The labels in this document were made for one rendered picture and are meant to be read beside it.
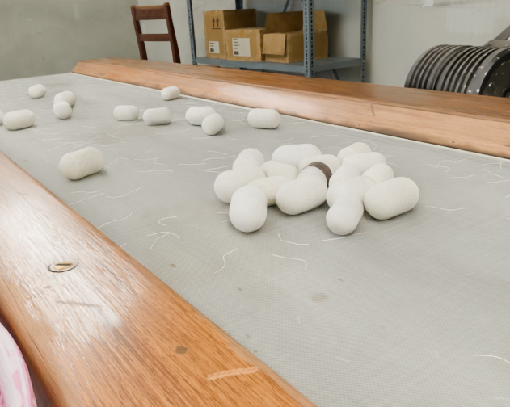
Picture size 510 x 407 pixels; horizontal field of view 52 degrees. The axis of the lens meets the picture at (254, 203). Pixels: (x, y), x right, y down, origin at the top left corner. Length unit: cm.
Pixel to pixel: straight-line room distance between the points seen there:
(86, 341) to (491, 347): 14
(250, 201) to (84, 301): 12
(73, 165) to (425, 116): 30
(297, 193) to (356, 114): 25
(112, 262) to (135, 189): 17
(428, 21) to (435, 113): 229
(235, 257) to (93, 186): 17
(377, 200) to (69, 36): 464
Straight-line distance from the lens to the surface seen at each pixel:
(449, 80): 72
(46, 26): 482
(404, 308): 23
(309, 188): 31
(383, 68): 295
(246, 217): 28
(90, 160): 43
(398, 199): 30
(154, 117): 59
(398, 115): 51
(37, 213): 29
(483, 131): 46
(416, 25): 281
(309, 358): 20
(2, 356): 17
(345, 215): 28
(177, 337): 17
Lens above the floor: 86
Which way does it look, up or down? 21 degrees down
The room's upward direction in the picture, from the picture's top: 3 degrees counter-clockwise
